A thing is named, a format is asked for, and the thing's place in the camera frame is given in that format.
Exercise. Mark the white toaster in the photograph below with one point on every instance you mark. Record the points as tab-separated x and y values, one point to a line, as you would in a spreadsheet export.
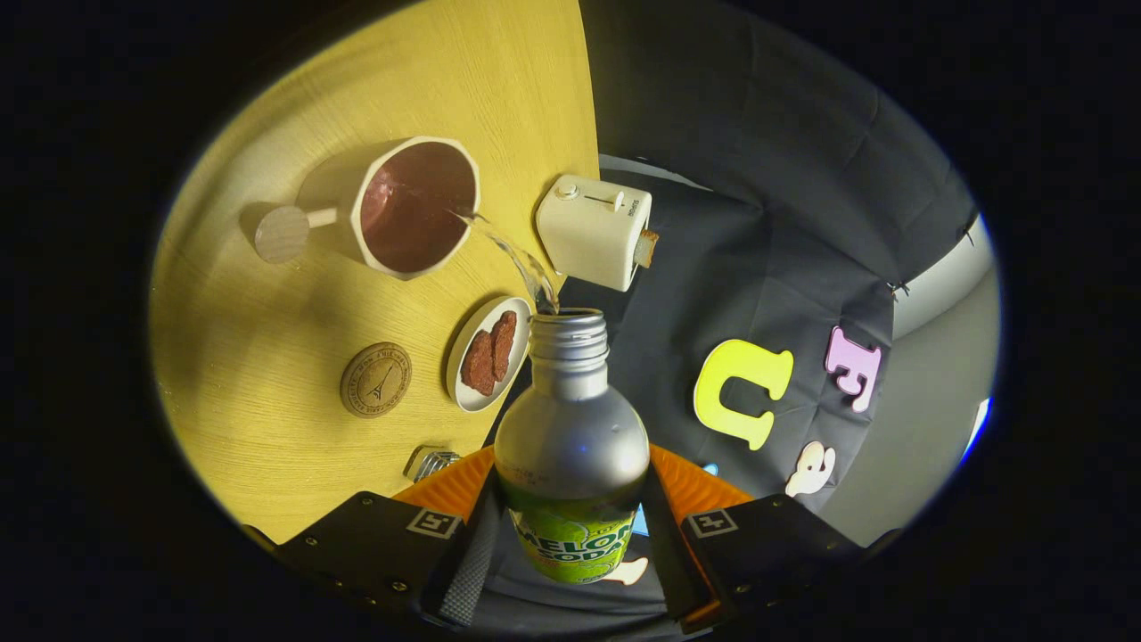
588	232

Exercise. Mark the clear juice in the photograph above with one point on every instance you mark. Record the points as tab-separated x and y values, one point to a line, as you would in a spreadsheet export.
517	254

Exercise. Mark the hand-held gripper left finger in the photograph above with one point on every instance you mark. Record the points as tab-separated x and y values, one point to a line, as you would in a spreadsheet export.
472	571

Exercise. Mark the toast slice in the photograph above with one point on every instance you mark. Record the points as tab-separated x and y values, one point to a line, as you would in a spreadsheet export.
648	248

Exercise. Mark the brown meat slice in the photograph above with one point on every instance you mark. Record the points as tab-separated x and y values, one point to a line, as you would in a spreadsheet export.
504	343
479	364

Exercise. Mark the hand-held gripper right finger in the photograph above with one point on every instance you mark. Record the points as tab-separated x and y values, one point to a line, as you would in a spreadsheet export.
664	557

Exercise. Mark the silver juice bottle green label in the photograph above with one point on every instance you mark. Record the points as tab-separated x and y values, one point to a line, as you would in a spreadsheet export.
570	437

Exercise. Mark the wooden table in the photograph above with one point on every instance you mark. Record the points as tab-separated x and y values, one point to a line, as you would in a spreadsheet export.
285	339

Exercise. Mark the round cork coaster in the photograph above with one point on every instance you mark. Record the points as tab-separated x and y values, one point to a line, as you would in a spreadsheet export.
375	380

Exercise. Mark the white plate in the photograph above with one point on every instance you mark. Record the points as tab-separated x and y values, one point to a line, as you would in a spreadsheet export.
463	392

